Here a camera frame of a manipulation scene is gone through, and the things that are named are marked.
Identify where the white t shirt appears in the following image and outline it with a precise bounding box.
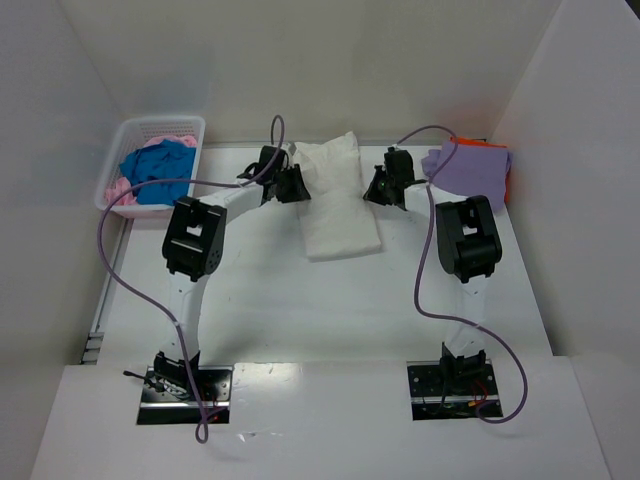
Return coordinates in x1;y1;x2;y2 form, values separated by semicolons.
294;132;381;261

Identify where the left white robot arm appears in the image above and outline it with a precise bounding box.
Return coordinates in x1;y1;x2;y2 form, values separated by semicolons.
153;146;311;396

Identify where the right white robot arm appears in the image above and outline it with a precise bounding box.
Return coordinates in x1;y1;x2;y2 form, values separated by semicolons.
364;147;502;382

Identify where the folded orange t shirt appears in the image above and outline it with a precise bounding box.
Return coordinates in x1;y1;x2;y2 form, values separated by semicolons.
448;135;513;204

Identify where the folded purple t shirt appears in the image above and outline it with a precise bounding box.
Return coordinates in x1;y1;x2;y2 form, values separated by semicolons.
420;139;515;214

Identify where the blue t shirt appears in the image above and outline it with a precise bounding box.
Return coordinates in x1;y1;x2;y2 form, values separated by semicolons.
119;139;196;206

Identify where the white plastic basket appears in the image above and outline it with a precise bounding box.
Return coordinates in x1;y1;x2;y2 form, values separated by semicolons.
94;115;206;218

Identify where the pink t shirt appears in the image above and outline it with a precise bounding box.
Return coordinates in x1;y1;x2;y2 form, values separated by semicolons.
105;135;198;206

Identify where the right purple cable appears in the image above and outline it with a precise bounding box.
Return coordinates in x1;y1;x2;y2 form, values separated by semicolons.
397;124;530;425

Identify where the purple cable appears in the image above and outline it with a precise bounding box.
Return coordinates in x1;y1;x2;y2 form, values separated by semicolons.
97;114;287;445
397;124;530;425

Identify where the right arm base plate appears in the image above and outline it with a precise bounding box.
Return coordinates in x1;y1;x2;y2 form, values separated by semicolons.
407;361;503;421

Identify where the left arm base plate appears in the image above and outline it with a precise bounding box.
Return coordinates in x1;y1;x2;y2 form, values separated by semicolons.
136;366;233;426

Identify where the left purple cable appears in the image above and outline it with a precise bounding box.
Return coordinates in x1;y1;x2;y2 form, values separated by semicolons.
97;114;287;445

